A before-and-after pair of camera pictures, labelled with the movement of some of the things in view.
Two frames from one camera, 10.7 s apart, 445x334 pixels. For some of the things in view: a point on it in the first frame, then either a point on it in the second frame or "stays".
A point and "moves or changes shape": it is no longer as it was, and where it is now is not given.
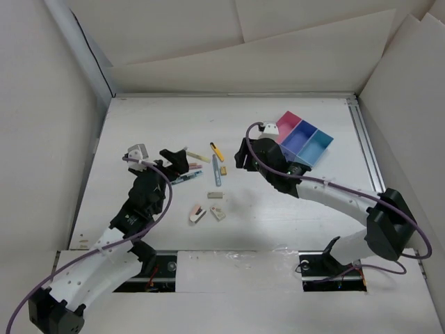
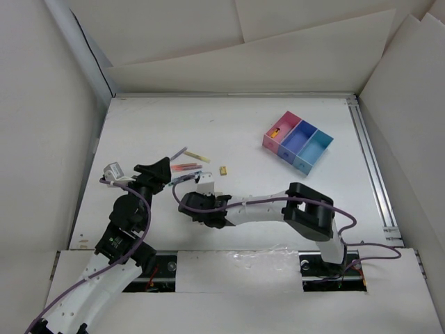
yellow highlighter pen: (198, 156) stays
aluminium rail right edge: (365, 145) stays
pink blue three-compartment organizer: (300, 141) stays
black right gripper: (240, 156) to (204, 196)
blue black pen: (186, 177) stays
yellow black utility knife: (217, 152) moves or changes shape
